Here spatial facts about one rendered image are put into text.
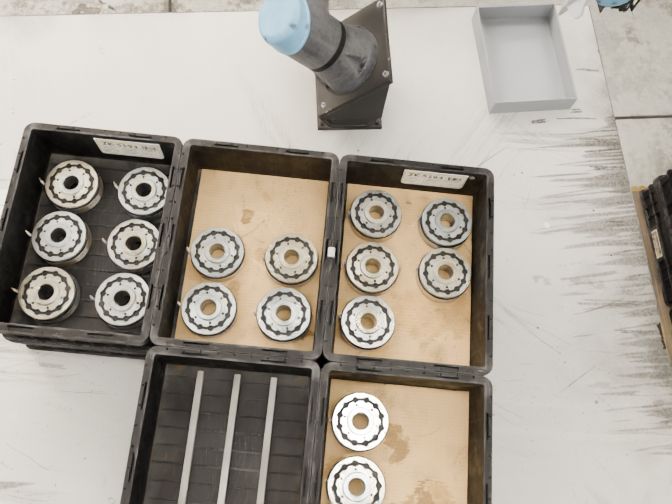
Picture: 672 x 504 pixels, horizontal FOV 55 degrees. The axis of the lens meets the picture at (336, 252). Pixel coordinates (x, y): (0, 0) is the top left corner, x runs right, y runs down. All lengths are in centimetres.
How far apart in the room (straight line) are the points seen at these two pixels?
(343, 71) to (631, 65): 161
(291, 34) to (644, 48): 182
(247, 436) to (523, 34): 117
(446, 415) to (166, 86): 98
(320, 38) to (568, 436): 95
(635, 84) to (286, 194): 173
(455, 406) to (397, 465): 15
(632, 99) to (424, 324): 165
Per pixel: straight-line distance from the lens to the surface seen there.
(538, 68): 174
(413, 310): 127
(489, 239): 124
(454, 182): 132
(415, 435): 124
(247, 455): 123
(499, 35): 176
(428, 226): 130
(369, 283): 124
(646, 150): 263
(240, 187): 134
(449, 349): 127
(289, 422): 123
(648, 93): 276
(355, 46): 140
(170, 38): 170
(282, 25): 132
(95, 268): 134
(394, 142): 155
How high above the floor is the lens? 205
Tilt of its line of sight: 72 degrees down
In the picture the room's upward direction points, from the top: 10 degrees clockwise
